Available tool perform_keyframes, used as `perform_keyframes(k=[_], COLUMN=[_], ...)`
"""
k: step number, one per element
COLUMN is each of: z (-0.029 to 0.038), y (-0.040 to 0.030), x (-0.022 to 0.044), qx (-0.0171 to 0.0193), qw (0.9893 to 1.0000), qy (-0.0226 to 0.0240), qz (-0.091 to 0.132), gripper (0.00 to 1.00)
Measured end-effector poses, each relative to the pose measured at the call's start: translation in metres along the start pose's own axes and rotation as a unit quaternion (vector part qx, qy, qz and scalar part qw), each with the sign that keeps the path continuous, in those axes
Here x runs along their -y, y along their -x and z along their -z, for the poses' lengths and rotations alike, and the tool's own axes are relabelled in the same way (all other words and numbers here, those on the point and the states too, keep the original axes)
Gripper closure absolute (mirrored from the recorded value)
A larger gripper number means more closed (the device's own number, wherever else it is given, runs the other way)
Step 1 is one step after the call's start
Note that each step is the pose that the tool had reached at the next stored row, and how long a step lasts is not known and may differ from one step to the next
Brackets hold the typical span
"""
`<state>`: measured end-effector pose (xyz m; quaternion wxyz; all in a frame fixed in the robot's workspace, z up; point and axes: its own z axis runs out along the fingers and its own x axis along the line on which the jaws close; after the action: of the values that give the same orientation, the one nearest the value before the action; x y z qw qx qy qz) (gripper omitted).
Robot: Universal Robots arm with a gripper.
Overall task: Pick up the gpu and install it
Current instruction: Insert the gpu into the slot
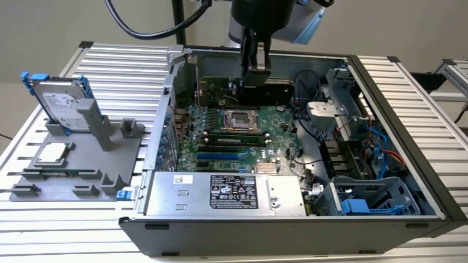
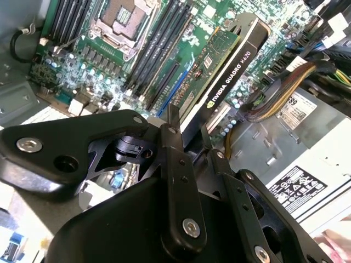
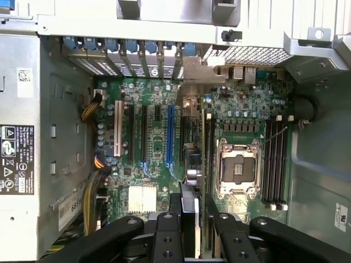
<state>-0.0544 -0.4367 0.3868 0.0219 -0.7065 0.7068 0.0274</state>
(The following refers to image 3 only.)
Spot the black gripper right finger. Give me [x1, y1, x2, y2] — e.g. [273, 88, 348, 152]
[204, 193, 351, 263]

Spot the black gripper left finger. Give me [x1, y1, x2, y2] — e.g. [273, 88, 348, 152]
[46, 193, 183, 263]

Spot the green Nvidia graphics card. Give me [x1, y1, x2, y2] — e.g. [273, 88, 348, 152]
[179, 56, 226, 260]

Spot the silver chipset heatsink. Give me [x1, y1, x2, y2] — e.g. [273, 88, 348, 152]
[128, 186, 157, 213]

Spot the metal CPU socket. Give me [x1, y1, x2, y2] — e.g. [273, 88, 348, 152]
[215, 138, 263, 197]

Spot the black grey PC case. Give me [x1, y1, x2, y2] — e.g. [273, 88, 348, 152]
[0, 0, 351, 263]

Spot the long black expansion slot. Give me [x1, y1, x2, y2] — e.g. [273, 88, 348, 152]
[179, 116, 186, 163]
[128, 105, 135, 162]
[141, 105, 149, 162]

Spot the blue expansion slot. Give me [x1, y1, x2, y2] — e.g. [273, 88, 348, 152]
[166, 105, 176, 165]

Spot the green motherboard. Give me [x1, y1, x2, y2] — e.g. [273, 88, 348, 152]
[94, 70, 296, 220]

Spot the metal locking lever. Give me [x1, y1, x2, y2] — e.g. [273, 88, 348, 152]
[262, 126, 288, 145]

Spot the white expansion slot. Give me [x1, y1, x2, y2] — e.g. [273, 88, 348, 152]
[114, 100, 123, 157]

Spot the grey power supply unit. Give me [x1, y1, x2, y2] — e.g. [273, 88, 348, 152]
[0, 32, 42, 214]

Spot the yellow black wire bundle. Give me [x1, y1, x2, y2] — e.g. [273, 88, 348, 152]
[81, 153, 113, 238]

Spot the thick black cable loop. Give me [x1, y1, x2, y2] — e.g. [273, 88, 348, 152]
[290, 94, 318, 125]

